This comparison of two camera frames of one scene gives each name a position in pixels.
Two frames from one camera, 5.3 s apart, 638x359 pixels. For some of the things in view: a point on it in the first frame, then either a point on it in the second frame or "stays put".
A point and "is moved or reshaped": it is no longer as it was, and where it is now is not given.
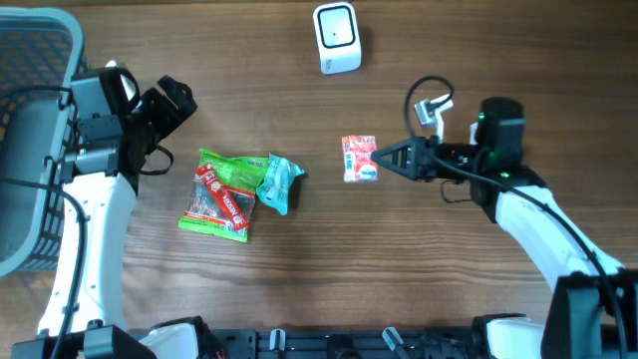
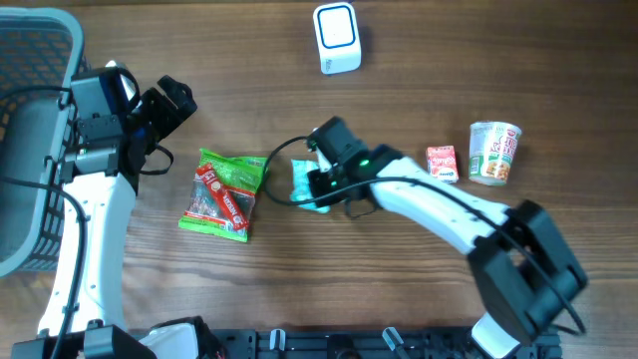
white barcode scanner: x=337 y=31 stays put
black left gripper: x=171 y=117 stays put
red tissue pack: x=357 y=159 is moved or reshaped
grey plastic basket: x=42 y=53 stays put
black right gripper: x=416 y=171 → x=316 y=179
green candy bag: x=240 y=177 stays put
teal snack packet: x=273 y=190 → x=300 y=185
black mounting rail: x=271 y=343 stays put
